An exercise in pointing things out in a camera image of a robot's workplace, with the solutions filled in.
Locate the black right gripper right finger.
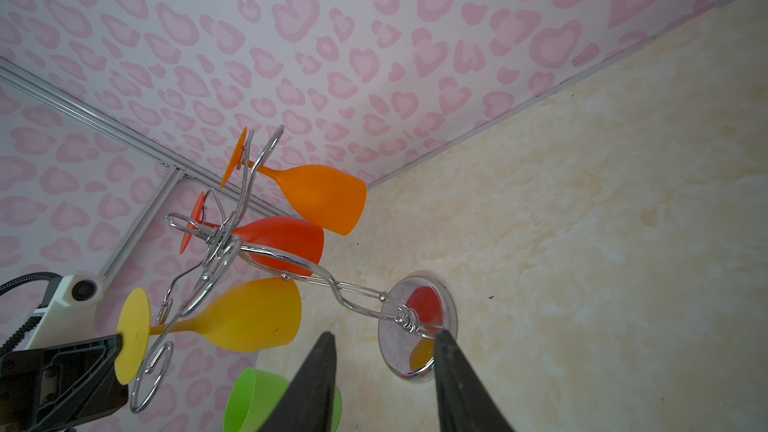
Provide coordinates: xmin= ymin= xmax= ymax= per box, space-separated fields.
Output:
xmin=434 ymin=330 xmax=514 ymax=432

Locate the orange wine glass back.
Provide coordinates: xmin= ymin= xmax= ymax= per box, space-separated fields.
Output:
xmin=221 ymin=126 xmax=368 ymax=236

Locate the green wine glass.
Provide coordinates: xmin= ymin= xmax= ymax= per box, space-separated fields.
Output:
xmin=222 ymin=368 xmax=343 ymax=431

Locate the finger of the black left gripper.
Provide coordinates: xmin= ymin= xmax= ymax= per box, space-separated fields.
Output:
xmin=1 ymin=334 xmax=128 ymax=431

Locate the red wine glass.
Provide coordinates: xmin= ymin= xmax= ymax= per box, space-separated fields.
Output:
xmin=191 ymin=192 xmax=325 ymax=277

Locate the yellow wine glass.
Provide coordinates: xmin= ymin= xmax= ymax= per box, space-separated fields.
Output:
xmin=114 ymin=278 xmax=302 ymax=385

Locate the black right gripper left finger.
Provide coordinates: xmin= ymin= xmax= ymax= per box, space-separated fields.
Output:
xmin=259 ymin=332 xmax=337 ymax=431

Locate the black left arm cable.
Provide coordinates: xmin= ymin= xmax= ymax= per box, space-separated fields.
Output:
xmin=0 ymin=271 xmax=64 ymax=358

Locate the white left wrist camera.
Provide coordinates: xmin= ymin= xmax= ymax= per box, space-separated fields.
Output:
xmin=24 ymin=275 xmax=108 ymax=350

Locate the chrome wire wine glass rack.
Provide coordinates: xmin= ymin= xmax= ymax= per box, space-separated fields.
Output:
xmin=115 ymin=129 xmax=458 ymax=413

